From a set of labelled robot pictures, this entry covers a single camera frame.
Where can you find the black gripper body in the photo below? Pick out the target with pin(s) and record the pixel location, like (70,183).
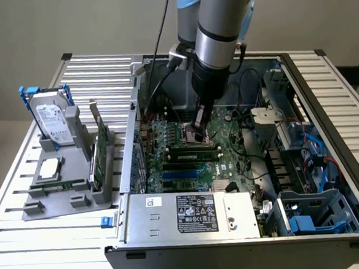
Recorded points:
(209,80)

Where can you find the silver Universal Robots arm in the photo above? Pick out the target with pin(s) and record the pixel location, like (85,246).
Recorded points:
(214,21)

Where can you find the installed green RAM stick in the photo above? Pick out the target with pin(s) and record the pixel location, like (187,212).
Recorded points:
(196,155)

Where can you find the CPU socket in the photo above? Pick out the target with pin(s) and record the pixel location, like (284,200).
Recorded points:
(187,137)

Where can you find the black rear case fan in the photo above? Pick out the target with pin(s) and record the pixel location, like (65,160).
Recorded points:
(176,91)

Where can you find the black expansion slot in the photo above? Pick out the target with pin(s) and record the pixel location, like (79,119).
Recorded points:
(181,167)

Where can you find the green motherboard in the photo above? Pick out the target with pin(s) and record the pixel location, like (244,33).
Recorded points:
(231,164)

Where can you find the blue expansion slot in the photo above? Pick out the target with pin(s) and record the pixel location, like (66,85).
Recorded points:
(179,175)

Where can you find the silver chipset heatsink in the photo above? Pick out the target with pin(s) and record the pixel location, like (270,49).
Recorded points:
(222,186)

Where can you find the green graphics card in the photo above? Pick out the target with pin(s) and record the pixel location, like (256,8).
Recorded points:
(100,158)

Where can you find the silver power supply unit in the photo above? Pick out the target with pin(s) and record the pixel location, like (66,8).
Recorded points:
(161,228)

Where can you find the grey disk bay cage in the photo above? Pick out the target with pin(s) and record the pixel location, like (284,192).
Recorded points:
(310,199)

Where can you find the small blue plastic clip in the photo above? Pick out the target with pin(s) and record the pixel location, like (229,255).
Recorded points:
(106,222)

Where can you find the blue disk bay latch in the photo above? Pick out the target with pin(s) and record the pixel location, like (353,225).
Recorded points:
(303,224)

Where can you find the open black PC case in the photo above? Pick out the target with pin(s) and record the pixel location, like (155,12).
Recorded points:
(207,262)

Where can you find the silver hard disk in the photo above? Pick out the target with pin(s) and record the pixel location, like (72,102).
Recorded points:
(52,118)

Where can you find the silver CPU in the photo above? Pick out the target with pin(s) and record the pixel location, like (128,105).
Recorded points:
(49,169)

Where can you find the grey parts rack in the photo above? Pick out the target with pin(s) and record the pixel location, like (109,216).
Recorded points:
(58,210)

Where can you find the blue disk caddy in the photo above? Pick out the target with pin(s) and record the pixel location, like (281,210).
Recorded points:
(26,99)

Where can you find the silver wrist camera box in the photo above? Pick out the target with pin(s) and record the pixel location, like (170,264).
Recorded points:
(178,57)

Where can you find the grey metal drive bracket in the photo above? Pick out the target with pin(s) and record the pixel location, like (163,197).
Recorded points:
(268,122)

